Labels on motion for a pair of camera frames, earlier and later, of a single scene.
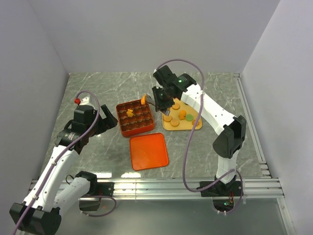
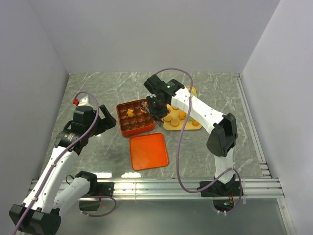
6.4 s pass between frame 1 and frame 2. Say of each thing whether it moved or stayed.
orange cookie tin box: stayed
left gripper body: stayed
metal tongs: moved
